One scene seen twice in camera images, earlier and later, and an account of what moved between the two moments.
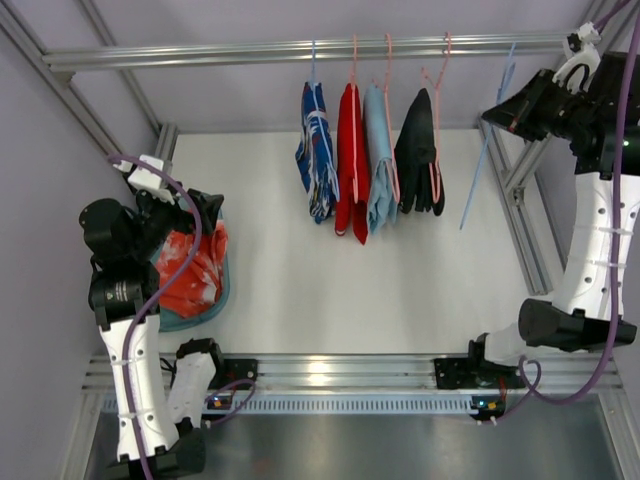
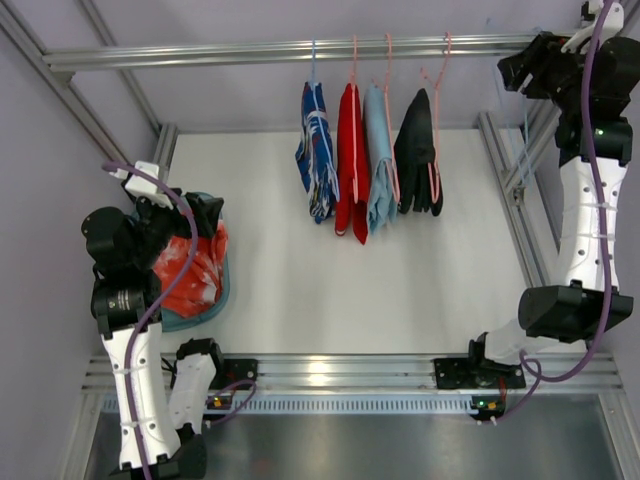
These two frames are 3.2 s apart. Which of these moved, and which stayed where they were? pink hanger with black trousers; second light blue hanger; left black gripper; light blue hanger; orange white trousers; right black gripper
Moved: right black gripper; light blue hanger
Stayed: left black gripper; second light blue hanger; pink hanger with black trousers; orange white trousers
